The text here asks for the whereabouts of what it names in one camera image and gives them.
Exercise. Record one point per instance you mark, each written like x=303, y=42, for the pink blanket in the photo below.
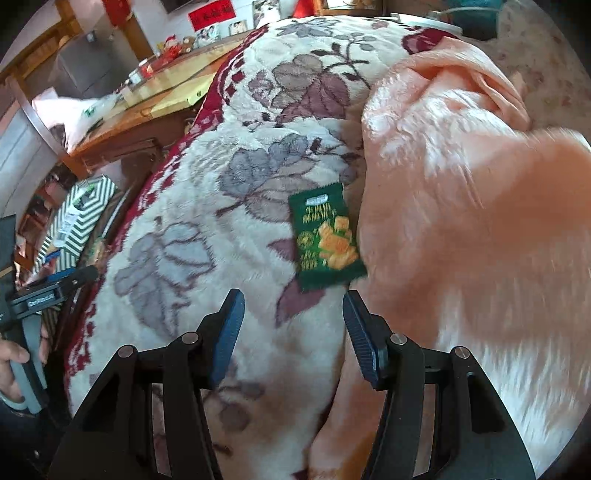
x=475, y=230

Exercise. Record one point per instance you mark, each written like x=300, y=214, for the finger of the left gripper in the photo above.
x=63, y=283

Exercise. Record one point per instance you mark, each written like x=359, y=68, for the framed photo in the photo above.
x=265, y=12

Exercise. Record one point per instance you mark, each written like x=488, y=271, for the wooden coffee table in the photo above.
x=155, y=114

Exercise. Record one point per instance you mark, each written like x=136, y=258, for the person left hand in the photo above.
x=12, y=352

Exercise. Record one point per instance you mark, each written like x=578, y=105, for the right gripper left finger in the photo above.
x=113, y=433

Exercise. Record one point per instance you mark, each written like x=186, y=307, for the wooden chair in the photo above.
x=28, y=151

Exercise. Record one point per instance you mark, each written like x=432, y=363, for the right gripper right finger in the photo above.
x=474, y=436

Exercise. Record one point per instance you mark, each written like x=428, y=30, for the green biscuit packet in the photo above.
x=327, y=253

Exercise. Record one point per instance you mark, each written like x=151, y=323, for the floral plush blanket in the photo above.
x=283, y=115

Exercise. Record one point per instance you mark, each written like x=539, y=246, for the red banner sign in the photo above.
x=211, y=13

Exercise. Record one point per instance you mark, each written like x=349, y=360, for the green chevron storage box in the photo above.
x=74, y=222

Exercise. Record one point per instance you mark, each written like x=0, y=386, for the santa figurine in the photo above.
x=171, y=48

